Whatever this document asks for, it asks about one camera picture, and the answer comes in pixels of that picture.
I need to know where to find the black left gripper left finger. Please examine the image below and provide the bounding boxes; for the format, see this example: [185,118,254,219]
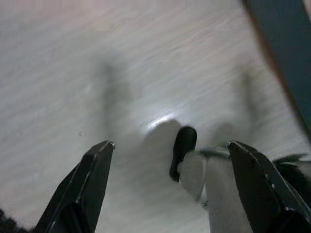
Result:
[34,140,115,233]

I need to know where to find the teal upholstered bed frame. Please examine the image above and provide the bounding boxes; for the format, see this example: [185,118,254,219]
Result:
[242,0,311,122]

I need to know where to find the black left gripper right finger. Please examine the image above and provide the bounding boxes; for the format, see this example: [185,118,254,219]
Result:
[225,141,311,233]

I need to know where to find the black robot foot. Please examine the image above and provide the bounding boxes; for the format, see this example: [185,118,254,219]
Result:
[169,125,197,182]

